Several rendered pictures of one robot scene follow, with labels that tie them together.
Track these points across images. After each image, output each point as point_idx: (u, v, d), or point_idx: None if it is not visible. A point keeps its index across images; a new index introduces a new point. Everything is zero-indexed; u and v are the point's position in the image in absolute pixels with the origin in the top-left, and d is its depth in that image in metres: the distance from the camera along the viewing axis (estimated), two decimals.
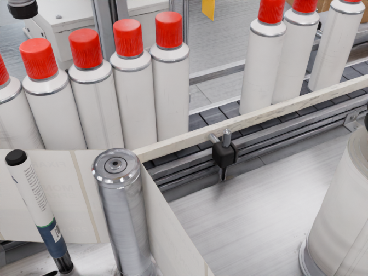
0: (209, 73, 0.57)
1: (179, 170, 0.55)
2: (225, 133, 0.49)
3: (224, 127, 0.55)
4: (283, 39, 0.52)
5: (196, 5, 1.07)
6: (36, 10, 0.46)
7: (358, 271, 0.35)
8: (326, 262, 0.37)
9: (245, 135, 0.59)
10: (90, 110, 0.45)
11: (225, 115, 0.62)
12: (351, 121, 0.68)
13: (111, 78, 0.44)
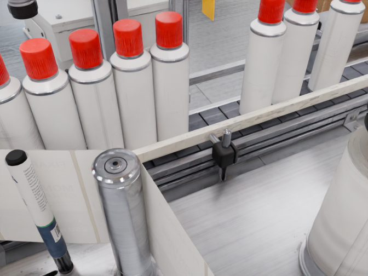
0: (209, 73, 0.57)
1: (179, 170, 0.55)
2: (225, 133, 0.49)
3: (224, 127, 0.55)
4: (283, 39, 0.52)
5: (196, 5, 1.07)
6: (36, 10, 0.46)
7: (358, 271, 0.35)
8: (326, 262, 0.37)
9: (245, 135, 0.59)
10: (90, 110, 0.45)
11: (225, 115, 0.62)
12: (351, 121, 0.68)
13: (111, 78, 0.44)
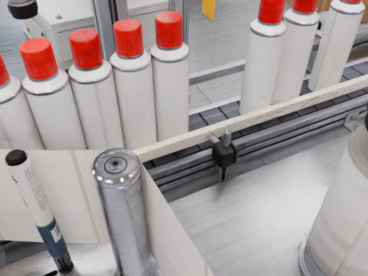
0: (209, 73, 0.57)
1: (179, 170, 0.55)
2: (225, 133, 0.49)
3: (224, 127, 0.55)
4: (283, 39, 0.52)
5: (196, 5, 1.07)
6: (36, 10, 0.46)
7: (358, 271, 0.35)
8: (326, 262, 0.37)
9: (245, 135, 0.59)
10: (90, 110, 0.45)
11: (225, 115, 0.62)
12: (351, 121, 0.68)
13: (111, 78, 0.44)
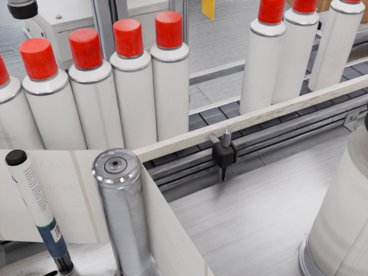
0: (209, 73, 0.57)
1: (179, 170, 0.55)
2: (225, 133, 0.49)
3: (224, 127, 0.55)
4: (283, 39, 0.52)
5: (196, 5, 1.07)
6: (36, 10, 0.46)
7: (358, 271, 0.35)
8: (326, 262, 0.37)
9: (245, 135, 0.59)
10: (90, 110, 0.45)
11: (225, 115, 0.62)
12: (351, 121, 0.68)
13: (111, 78, 0.44)
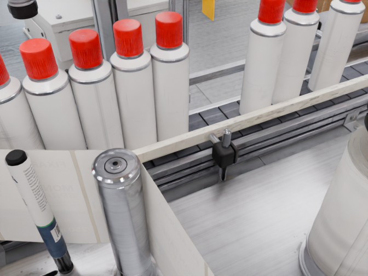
0: (209, 73, 0.57)
1: (179, 170, 0.55)
2: (225, 133, 0.49)
3: (224, 127, 0.55)
4: (283, 39, 0.52)
5: (196, 5, 1.07)
6: (36, 10, 0.46)
7: (358, 271, 0.35)
8: (326, 262, 0.37)
9: (245, 135, 0.59)
10: (90, 110, 0.45)
11: (225, 115, 0.62)
12: (351, 121, 0.68)
13: (111, 78, 0.44)
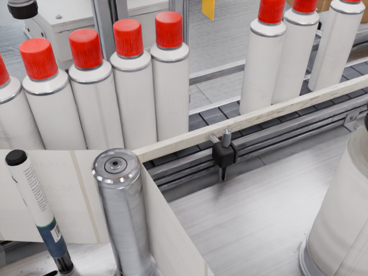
0: (209, 73, 0.57)
1: (179, 170, 0.55)
2: (225, 133, 0.49)
3: (224, 127, 0.55)
4: (283, 39, 0.52)
5: (196, 5, 1.07)
6: (36, 10, 0.46)
7: (358, 271, 0.35)
8: (326, 262, 0.37)
9: (245, 135, 0.59)
10: (90, 110, 0.45)
11: (225, 115, 0.62)
12: (351, 121, 0.68)
13: (111, 78, 0.44)
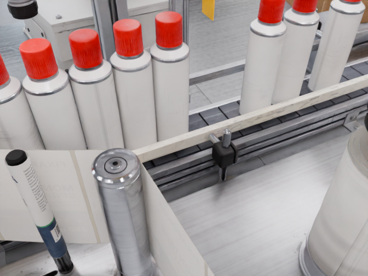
0: (209, 73, 0.57)
1: (179, 170, 0.55)
2: (225, 133, 0.49)
3: (224, 127, 0.55)
4: (283, 39, 0.52)
5: (196, 5, 1.07)
6: (36, 10, 0.46)
7: (358, 271, 0.35)
8: (326, 262, 0.37)
9: (245, 135, 0.59)
10: (90, 110, 0.45)
11: (225, 115, 0.62)
12: (351, 121, 0.68)
13: (111, 78, 0.44)
